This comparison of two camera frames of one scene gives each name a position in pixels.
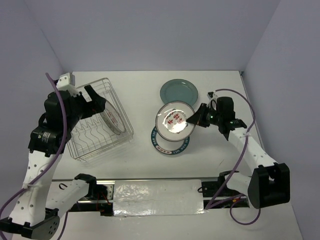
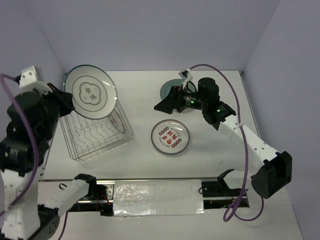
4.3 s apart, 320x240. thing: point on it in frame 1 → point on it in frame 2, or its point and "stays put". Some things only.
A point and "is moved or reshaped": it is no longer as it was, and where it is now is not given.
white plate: [112, 119] → [94, 92]
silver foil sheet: [159, 197] stays put
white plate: [171, 121] is moved or reshaped
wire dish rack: [97, 134] stays put
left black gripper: [98, 102] → [66, 98]
